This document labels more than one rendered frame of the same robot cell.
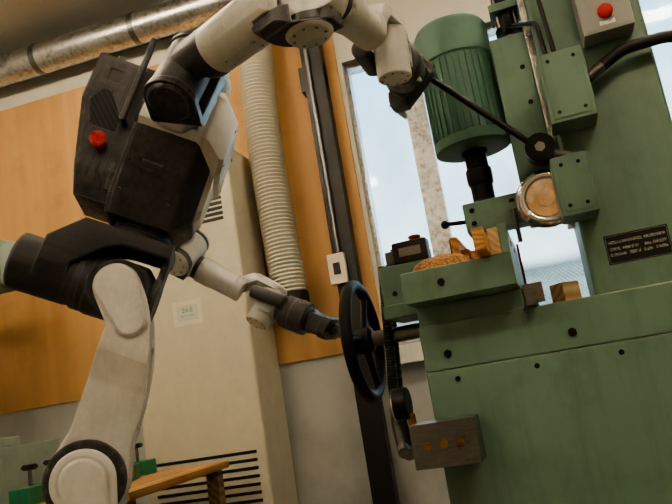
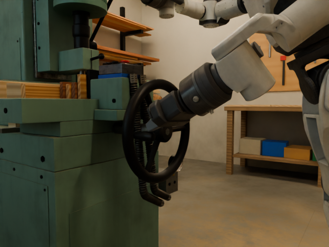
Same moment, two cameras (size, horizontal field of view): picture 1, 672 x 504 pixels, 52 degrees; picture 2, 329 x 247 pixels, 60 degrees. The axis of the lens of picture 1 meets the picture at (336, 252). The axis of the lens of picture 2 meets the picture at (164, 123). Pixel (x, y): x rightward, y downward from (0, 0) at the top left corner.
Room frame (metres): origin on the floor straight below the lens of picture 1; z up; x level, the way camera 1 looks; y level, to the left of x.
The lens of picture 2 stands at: (2.38, 0.25, 0.89)
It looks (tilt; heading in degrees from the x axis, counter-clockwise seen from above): 4 degrees down; 200
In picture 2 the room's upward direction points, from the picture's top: straight up
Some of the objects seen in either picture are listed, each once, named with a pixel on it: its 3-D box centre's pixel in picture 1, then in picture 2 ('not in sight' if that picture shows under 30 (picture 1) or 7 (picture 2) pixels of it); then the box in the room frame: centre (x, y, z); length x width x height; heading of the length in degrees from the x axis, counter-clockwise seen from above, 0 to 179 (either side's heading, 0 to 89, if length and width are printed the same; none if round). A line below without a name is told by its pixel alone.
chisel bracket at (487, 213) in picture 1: (497, 218); (79, 63); (1.54, -0.38, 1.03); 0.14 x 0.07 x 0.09; 73
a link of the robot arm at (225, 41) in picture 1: (264, 19); (224, 9); (1.04, 0.05, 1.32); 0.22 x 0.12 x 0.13; 50
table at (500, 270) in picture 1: (455, 296); (104, 108); (1.57, -0.25, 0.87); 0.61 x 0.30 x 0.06; 163
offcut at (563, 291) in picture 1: (565, 292); not in sight; (1.35, -0.43, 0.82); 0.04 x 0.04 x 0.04; 23
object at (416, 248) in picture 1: (408, 254); (124, 70); (1.59, -0.17, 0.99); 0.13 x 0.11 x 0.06; 163
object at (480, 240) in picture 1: (495, 261); (98, 94); (1.48, -0.34, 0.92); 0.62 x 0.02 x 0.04; 163
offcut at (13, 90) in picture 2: not in sight; (16, 90); (1.80, -0.38, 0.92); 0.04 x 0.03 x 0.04; 116
